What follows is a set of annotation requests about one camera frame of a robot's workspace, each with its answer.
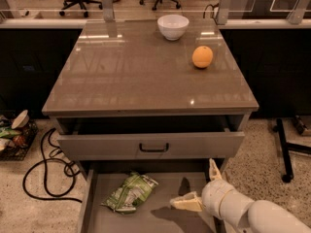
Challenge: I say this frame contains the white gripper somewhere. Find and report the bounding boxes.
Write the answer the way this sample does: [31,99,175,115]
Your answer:
[169,158,235,219]

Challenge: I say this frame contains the green jalapeno chip bag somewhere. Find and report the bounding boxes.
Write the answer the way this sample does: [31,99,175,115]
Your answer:
[101,171,158,214]

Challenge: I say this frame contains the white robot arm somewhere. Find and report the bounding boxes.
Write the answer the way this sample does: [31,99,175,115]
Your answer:
[170,158,311,233]

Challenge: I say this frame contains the grey middle drawer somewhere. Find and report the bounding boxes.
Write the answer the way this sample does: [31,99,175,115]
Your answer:
[78,165,226,233]

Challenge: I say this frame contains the grey drawer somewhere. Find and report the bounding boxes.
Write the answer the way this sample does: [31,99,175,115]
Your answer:
[78,165,226,233]
[58,125,245,160]

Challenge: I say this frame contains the grey cabinet with counter top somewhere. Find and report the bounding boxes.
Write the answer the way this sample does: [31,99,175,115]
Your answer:
[43,19,259,174]

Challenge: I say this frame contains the grey upper drawer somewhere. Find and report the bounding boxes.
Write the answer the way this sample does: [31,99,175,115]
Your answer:
[58,125,245,160]

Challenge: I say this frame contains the green snack bag in basket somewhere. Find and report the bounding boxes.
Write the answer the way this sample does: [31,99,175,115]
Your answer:
[0,127,21,139]

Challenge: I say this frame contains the black stand leg with caster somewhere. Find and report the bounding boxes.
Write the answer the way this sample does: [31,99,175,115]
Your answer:
[273,118,311,183]

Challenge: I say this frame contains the orange fruit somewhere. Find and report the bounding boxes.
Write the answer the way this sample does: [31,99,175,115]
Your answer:
[191,46,214,69]

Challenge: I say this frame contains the white ceramic bowl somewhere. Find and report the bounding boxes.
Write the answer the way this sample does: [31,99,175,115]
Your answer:
[157,15,190,41]

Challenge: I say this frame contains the white bowl in basket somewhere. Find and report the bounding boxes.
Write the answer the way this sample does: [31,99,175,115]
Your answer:
[12,110,29,129]

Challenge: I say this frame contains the black office chair left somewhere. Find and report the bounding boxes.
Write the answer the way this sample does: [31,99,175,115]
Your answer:
[59,0,103,17]

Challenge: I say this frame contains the black drawer handle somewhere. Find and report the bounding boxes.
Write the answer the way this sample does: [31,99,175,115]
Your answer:
[139,143,170,153]

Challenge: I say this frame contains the black floor cable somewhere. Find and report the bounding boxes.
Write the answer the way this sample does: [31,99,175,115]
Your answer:
[21,127,84,204]

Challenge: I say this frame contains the black cable behind counter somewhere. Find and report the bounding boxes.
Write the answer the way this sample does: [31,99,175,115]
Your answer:
[202,3,219,19]

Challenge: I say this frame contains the black wire basket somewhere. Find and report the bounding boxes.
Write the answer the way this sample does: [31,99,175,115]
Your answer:
[0,120,38,161]

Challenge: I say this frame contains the metal post far right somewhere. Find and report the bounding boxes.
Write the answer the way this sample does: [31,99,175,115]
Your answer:
[287,0,311,24]

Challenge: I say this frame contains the metal post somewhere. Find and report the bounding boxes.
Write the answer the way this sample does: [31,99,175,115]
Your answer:
[101,0,115,21]
[216,0,231,25]
[287,0,311,24]

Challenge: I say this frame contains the metal post left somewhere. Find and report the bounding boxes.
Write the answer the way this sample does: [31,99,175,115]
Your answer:
[101,0,115,21]

